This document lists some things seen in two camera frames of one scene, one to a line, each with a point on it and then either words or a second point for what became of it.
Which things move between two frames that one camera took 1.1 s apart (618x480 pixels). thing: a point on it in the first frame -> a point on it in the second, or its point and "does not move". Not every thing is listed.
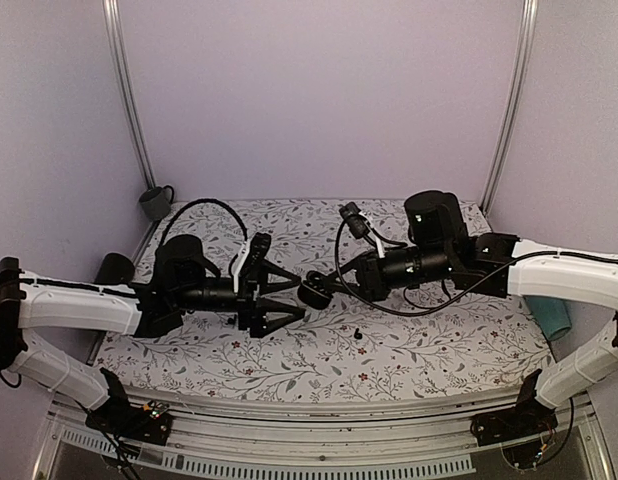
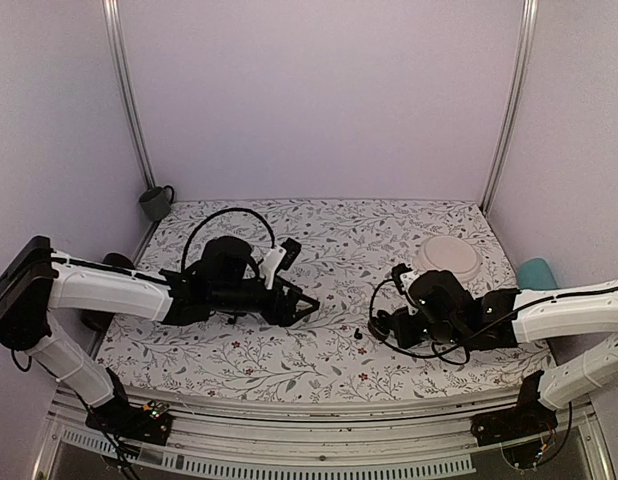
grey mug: x=156 y=201 does not move
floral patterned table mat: x=398 y=340 does not move
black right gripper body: x=378 y=287 -> x=407 y=338
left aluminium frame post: x=111 y=16 does not move
